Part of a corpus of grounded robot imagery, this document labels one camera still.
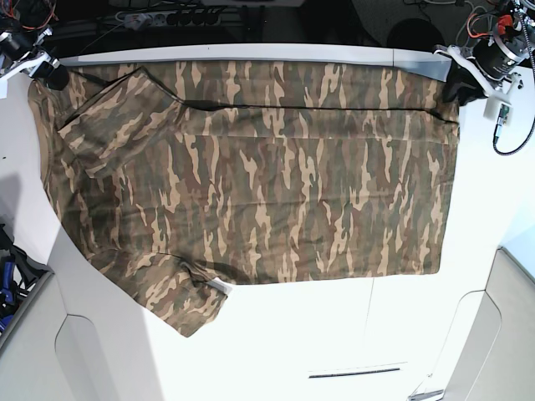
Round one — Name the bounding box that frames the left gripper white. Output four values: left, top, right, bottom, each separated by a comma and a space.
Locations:
433, 44, 522, 104

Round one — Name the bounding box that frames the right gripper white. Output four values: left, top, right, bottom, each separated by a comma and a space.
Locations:
1, 50, 69, 99

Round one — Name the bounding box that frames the camouflage T-shirt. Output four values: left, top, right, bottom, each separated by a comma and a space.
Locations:
28, 61, 460, 337

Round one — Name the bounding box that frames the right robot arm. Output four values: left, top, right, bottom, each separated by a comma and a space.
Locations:
1, 1, 69, 99

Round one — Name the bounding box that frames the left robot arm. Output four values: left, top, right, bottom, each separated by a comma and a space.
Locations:
433, 1, 534, 105

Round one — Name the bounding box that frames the white power strip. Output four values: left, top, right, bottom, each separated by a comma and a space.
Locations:
115, 9, 221, 31

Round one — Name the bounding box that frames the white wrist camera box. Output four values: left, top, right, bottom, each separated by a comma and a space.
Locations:
483, 97, 512, 125

